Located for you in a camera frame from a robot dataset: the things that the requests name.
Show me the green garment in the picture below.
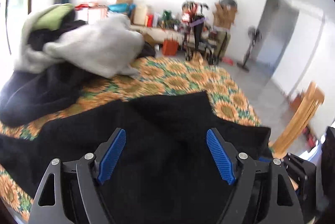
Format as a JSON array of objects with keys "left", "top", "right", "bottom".
[{"left": 33, "top": 3, "right": 75, "bottom": 31}]

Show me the black cart with red items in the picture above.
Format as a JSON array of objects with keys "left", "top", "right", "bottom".
[{"left": 182, "top": 0, "right": 219, "bottom": 65}]

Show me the white storage bin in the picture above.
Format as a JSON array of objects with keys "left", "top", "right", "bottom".
[{"left": 133, "top": 3, "right": 148, "bottom": 25}]

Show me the wooden chair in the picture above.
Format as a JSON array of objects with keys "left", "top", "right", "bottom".
[{"left": 272, "top": 81, "right": 325, "bottom": 159}]

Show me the teal basin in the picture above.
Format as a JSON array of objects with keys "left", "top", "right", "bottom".
[{"left": 108, "top": 3, "right": 137, "bottom": 13}]

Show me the black coat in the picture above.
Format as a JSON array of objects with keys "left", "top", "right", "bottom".
[{"left": 0, "top": 19, "right": 156, "bottom": 128}]

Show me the printed cardboard box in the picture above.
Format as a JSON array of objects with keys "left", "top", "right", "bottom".
[
  {"left": 215, "top": 2, "right": 238, "bottom": 17},
  {"left": 213, "top": 16, "right": 235, "bottom": 30}
]

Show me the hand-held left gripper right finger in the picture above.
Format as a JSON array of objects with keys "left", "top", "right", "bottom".
[{"left": 206, "top": 128, "right": 304, "bottom": 224}]

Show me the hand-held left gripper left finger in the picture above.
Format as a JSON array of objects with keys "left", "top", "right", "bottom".
[{"left": 28, "top": 128, "right": 126, "bottom": 224}]

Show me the orange paper bag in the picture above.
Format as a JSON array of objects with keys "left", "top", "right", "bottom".
[{"left": 162, "top": 39, "right": 178, "bottom": 56}]

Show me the olive green suitcase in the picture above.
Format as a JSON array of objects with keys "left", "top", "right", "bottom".
[{"left": 215, "top": 29, "right": 231, "bottom": 59}]

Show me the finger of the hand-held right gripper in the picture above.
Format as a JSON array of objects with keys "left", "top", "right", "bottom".
[{"left": 283, "top": 153, "right": 318, "bottom": 205}]

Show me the black standing fan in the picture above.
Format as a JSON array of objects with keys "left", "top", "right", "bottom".
[{"left": 237, "top": 26, "right": 263, "bottom": 73}]

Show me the white ribbed suitcase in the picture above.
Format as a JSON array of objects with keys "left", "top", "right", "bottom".
[{"left": 76, "top": 8, "right": 89, "bottom": 21}]

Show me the black knit sweater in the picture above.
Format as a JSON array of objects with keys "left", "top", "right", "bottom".
[{"left": 0, "top": 92, "right": 273, "bottom": 224}]

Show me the sunflower blanket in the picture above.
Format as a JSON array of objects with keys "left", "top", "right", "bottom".
[{"left": 0, "top": 56, "right": 262, "bottom": 222}]

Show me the low wooden shelf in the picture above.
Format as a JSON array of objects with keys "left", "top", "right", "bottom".
[{"left": 131, "top": 23, "right": 210, "bottom": 44}]

